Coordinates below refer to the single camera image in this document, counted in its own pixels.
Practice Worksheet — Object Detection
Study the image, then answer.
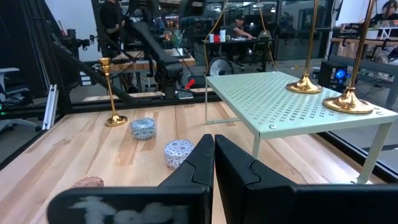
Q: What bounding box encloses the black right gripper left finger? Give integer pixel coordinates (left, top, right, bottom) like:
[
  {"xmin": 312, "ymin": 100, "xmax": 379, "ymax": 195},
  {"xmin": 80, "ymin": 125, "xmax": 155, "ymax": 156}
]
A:
[{"xmin": 46, "ymin": 133, "xmax": 216, "ymax": 224}]

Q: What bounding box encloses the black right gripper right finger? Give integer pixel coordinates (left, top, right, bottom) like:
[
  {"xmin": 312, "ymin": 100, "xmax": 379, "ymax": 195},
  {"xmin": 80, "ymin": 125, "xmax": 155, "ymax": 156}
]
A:
[{"xmin": 215, "ymin": 134, "xmax": 398, "ymax": 224}]

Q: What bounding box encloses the short brass candlestick holder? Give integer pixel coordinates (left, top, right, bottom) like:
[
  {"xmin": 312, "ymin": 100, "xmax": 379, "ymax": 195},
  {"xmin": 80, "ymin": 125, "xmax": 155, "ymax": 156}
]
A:
[{"xmin": 98, "ymin": 57, "xmax": 129, "ymax": 128}]

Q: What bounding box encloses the tall brass candlestick holder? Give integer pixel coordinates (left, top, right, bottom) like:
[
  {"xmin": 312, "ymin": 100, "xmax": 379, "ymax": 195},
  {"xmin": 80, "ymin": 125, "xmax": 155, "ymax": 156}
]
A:
[
  {"xmin": 322, "ymin": 0, "xmax": 377, "ymax": 115},
  {"xmin": 285, "ymin": 0, "xmax": 323, "ymax": 95}
]

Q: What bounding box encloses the green perforated metal shelf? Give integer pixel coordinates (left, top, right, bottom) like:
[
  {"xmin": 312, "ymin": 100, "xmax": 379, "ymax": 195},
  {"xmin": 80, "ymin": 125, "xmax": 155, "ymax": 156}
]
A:
[{"xmin": 204, "ymin": 70, "xmax": 398, "ymax": 185}]

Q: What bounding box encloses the silver aluminium extrusion bar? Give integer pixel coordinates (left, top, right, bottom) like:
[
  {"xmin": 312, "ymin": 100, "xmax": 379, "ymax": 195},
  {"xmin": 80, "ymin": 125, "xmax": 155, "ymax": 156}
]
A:
[{"xmin": 41, "ymin": 83, "xmax": 60, "ymax": 131}]

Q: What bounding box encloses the black computer with blue light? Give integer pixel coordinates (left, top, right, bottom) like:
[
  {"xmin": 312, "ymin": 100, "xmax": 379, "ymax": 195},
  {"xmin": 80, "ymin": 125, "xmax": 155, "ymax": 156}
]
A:
[{"xmin": 318, "ymin": 60, "xmax": 349, "ymax": 91}]

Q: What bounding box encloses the wooden top robot table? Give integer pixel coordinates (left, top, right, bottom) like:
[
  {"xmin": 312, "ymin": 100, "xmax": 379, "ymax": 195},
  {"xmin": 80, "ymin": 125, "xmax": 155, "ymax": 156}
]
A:
[{"xmin": 110, "ymin": 48, "xmax": 197, "ymax": 73}]

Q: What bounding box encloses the grey office chair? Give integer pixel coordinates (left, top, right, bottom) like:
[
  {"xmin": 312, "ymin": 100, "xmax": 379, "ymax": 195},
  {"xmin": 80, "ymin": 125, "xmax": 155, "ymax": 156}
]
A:
[{"xmin": 0, "ymin": 67, "xmax": 40, "ymax": 135}]

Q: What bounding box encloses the round floor fan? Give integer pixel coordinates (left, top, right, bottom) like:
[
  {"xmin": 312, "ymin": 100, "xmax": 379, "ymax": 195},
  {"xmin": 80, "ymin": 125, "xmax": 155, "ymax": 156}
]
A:
[{"xmin": 208, "ymin": 57, "xmax": 235, "ymax": 77}]

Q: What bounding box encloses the black background desk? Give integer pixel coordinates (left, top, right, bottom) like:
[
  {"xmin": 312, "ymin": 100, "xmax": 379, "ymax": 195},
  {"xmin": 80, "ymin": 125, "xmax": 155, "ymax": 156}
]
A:
[{"xmin": 203, "ymin": 37, "xmax": 275, "ymax": 73}]

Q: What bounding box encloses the person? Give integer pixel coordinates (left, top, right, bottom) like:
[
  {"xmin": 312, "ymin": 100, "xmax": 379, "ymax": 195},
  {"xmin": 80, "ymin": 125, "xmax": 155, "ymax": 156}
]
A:
[
  {"xmin": 371, "ymin": 0, "xmax": 398, "ymax": 22},
  {"xmin": 98, "ymin": 0, "xmax": 127, "ymax": 58},
  {"xmin": 228, "ymin": 14, "xmax": 256, "ymax": 40}
]

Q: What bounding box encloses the yellow hanging cable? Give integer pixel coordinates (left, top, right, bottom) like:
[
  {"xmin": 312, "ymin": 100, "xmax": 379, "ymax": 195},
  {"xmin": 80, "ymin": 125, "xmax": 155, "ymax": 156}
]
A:
[{"xmin": 203, "ymin": 0, "xmax": 278, "ymax": 76}]

